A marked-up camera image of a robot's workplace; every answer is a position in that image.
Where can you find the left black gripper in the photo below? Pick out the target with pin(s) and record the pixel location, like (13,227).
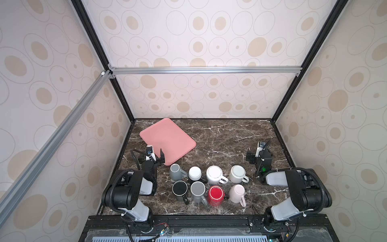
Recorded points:
(152,162)

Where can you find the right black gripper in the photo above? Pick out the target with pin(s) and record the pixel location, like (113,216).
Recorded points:
(260,157)

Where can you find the pink rectangular tray mat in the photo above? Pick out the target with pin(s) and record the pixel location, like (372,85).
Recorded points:
(169,138)

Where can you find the cream mug red inside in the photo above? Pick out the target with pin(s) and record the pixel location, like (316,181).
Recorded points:
(238,175)

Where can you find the pale pink mug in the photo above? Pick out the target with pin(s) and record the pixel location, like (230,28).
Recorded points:
(237,195)

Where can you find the white ribbed-bottom mug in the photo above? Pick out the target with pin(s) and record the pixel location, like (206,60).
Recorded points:
(214,175)

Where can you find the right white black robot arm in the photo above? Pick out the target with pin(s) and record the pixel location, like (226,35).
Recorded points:
(308,194)

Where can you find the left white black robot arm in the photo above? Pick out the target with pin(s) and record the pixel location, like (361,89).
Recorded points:
(126,185)

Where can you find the grey mug back row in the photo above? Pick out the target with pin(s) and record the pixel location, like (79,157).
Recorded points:
(177,173)

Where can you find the grey mug row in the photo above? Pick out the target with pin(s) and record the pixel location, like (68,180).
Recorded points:
(177,173)
(197,190)

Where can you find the black mug white rim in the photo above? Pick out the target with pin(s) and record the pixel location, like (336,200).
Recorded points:
(180,190)

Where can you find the grey mug front row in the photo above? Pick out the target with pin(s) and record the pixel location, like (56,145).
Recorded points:
(197,190)

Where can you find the left slanted aluminium bar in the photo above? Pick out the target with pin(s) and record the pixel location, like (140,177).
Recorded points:
(29,175)

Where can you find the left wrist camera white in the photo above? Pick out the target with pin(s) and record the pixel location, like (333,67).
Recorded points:
(150,155)

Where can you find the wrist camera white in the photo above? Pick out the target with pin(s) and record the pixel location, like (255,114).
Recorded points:
(260,147)
(150,155)

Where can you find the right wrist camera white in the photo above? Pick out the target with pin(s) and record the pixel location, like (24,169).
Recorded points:
(260,147)

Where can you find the white mug black handle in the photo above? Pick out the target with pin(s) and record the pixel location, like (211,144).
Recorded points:
(195,175)

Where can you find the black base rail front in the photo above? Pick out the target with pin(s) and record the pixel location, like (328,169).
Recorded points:
(215,228)

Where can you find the horizontal aluminium frame bar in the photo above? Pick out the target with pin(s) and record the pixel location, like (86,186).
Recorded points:
(206,70)

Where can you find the left black corner post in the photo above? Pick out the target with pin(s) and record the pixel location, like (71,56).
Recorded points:
(94,39)

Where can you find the black corner post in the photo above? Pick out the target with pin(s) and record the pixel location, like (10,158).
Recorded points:
(321,37)
(94,39)

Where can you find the right black corner post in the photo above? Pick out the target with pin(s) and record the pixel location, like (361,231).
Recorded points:
(321,37)

